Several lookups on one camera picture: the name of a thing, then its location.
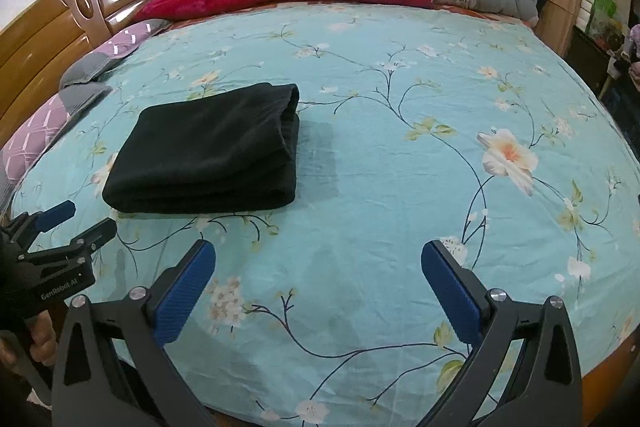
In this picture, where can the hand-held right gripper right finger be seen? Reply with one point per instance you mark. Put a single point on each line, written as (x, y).
(452, 292)

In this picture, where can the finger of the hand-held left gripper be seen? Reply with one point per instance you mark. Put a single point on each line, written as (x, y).
(95, 234)
(55, 214)

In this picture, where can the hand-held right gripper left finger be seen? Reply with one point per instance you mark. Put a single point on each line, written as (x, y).
(185, 287)

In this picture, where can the black pants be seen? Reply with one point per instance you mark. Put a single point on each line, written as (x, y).
(200, 147)

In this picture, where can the person's left hand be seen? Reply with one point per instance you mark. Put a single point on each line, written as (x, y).
(44, 337)

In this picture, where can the purple and grey pillow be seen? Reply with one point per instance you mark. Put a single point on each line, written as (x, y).
(125, 42)
(40, 132)

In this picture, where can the teal floral bed sheet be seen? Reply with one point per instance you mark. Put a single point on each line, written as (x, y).
(375, 207)

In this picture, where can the dark cabinet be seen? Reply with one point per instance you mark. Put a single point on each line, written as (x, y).
(592, 62)

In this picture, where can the purple cloth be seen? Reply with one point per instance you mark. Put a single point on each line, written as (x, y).
(635, 52)

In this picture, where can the green and white box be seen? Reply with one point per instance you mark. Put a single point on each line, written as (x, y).
(602, 12)

